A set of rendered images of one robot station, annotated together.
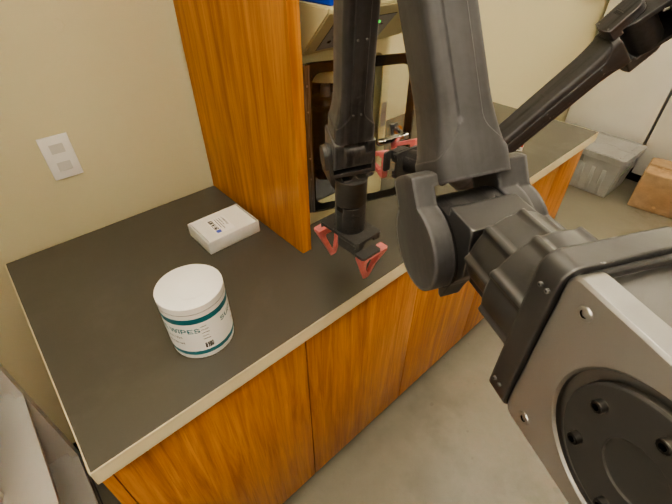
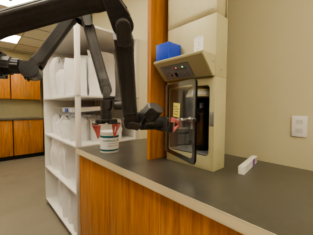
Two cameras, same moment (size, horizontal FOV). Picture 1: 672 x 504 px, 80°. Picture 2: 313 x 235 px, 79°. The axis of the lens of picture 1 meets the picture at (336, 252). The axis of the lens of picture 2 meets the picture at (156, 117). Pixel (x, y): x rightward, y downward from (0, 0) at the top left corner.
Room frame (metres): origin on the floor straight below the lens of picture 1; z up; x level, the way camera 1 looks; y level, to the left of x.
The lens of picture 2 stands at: (0.88, -1.06, 1.26)
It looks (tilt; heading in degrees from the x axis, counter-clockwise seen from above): 3 degrees down; 89
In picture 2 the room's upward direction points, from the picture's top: straight up
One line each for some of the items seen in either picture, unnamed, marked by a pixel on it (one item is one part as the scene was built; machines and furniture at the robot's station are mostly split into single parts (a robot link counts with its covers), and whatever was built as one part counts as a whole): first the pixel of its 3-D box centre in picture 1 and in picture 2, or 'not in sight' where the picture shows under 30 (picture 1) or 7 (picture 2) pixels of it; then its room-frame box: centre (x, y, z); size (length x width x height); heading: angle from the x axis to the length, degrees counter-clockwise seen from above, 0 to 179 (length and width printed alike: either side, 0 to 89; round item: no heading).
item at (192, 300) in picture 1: (196, 311); (109, 141); (0.56, 0.29, 1.02); 0.13 x 0.13 x 0.15
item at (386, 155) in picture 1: (384, 158); not in sight; (0.91, -0.12, 1.18); 0.09 x 0.07 x 0.07; 44
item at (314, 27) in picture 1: (366, 22); (181, 68); (1.02, -0.07, 1.46); 0.32 x 0.11 x 0.10; 132
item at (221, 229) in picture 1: (224, 227); not in sight; (0.93, 0.32, 0.96); 0.16 x 0.12 x 0.04; 132
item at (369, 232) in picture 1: (350, 217); (106, 115); (0.62, -0.03, 1.21); 0.10 x 0.07 x 0.07; 42
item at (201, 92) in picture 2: not in sight; (201, 92); (1.15, 0.02, 1.34); 0.18 x 0.18 x 0.05
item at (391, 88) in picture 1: (360, 138); (179, 120); (1.01, -0.06, 1.19); 0.30 x 0.01 x 0.40; 111
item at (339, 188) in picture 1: (350, 187); (107, 104); (0.63, -0.03, 1.27); 0.07 x 0.06 x 0.07; 16
